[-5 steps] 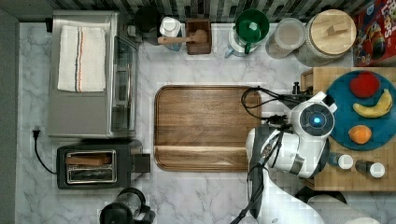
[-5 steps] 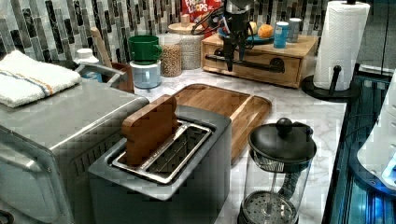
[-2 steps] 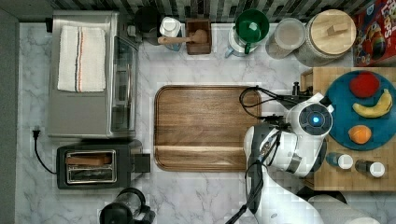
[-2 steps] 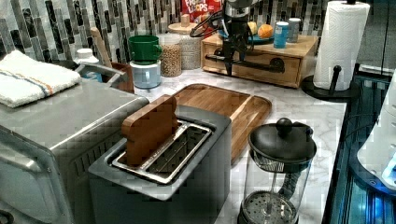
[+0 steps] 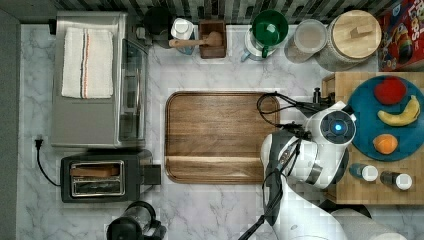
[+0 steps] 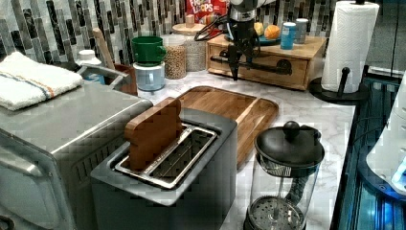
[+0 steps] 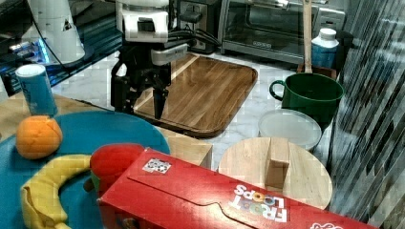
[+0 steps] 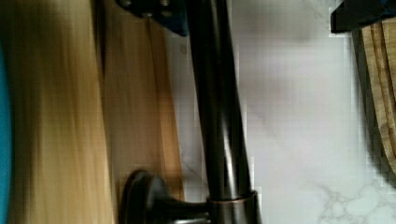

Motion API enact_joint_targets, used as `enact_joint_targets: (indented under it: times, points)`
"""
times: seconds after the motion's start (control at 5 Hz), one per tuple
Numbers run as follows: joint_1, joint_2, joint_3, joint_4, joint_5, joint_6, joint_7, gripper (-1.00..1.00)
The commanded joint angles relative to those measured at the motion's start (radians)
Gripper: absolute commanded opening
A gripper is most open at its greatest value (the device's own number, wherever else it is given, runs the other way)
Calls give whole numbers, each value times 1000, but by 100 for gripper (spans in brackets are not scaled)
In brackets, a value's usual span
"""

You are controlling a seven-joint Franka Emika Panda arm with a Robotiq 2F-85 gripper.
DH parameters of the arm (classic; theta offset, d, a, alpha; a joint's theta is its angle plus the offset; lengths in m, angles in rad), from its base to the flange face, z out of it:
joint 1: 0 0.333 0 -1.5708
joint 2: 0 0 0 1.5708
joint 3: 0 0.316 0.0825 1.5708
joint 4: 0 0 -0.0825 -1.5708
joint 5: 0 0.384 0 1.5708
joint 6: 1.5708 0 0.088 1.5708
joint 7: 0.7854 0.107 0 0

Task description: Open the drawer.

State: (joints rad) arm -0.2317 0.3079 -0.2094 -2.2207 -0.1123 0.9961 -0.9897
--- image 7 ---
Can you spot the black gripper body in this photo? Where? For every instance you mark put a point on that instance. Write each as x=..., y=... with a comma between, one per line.
x=143, y=73

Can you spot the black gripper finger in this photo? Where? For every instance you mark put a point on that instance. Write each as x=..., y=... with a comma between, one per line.
x=160, y=94
x=121, y=98

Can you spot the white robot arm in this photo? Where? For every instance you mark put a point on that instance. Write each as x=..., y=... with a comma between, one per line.
x=147, y=22

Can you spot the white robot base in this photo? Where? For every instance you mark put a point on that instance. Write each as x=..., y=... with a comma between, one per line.
x=53, y=33

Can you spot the wooden cutting board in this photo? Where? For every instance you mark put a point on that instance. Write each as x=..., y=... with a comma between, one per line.
x=204, y=96

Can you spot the blue round plate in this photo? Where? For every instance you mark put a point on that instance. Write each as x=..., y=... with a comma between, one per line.
x=83, y=133

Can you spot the black power outlet box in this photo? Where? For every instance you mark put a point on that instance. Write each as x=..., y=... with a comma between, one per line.
x=199, y=14

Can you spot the plush red apple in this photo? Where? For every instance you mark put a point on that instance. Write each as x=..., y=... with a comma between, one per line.
x=108, y=163

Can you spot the blue cylindrical can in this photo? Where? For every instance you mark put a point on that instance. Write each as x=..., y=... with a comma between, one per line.
x=36, y=88

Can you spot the plush orange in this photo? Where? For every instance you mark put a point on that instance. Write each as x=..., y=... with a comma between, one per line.
x=38, y=136

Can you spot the red Froot Loops box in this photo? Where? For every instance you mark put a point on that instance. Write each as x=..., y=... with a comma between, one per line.
x=158, y=191

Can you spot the silver toaster oven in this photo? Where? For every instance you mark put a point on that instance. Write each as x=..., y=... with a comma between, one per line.
x=266, y=28

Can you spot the clear plastic lid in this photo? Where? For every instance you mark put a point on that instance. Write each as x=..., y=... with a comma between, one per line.
x=296, y=127

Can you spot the plush banana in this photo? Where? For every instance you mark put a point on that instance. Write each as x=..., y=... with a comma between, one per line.
x=40, y=202

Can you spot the round wooden lid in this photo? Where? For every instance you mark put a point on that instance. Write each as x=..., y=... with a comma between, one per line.
x=275, y=164

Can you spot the green pot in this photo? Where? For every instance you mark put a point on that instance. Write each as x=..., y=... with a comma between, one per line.
x=312, y=94

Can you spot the blue white bottle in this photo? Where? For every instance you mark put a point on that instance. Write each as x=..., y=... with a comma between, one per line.
x=324, y=48

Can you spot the wooden spoon handle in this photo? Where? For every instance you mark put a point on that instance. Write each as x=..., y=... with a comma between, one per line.
x=307, y=34

